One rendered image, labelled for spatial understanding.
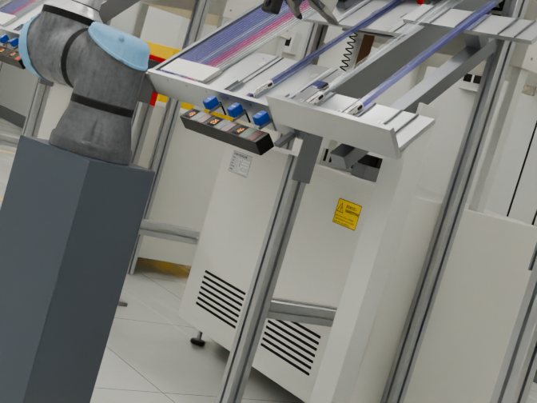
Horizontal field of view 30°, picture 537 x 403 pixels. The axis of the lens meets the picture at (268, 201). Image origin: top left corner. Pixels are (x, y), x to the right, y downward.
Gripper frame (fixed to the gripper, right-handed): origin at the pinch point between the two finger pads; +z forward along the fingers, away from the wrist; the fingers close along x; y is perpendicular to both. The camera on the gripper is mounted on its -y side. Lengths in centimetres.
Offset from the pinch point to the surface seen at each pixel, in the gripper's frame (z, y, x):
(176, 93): 2.6, -28.2, 34.2
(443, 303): 71, -24, -21
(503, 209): 173, 64, 83
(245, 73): 2.8, -16.7, 14.6
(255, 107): -0.5, -27.4, -5.8
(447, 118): 158, 91, 129
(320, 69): 4.7, -9.4, -7.2
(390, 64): 8.8, -0.6, -21.2
